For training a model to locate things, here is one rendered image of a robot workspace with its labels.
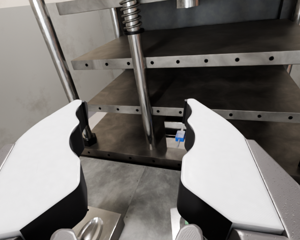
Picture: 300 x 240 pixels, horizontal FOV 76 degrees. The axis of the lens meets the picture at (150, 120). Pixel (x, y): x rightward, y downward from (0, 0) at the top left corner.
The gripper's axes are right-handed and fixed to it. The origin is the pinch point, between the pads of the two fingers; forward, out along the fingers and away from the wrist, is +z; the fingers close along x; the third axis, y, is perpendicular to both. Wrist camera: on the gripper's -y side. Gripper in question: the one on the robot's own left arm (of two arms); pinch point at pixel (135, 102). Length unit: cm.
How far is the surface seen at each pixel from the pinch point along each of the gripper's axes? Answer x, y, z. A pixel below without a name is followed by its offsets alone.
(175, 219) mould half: 10, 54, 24
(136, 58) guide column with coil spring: -2, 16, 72
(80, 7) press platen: -26, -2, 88
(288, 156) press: 70, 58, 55
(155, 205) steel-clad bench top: 5, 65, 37
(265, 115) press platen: 54, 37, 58
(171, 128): 15, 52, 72
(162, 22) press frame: 17, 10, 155
